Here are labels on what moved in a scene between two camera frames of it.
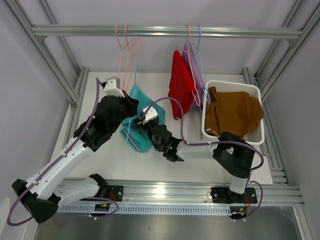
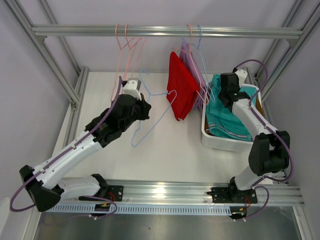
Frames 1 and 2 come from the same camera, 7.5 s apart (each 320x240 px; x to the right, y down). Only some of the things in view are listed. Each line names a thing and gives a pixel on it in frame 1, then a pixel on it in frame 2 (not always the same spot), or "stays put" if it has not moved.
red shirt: [182, 85] stays put
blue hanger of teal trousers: [130, 118] -> [149, 94]
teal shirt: [135, 135] -> [221, 120]
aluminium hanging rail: [169, 31] stays put
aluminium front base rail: [190, 192] stays put
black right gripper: [140, 126] -> [220, 93]
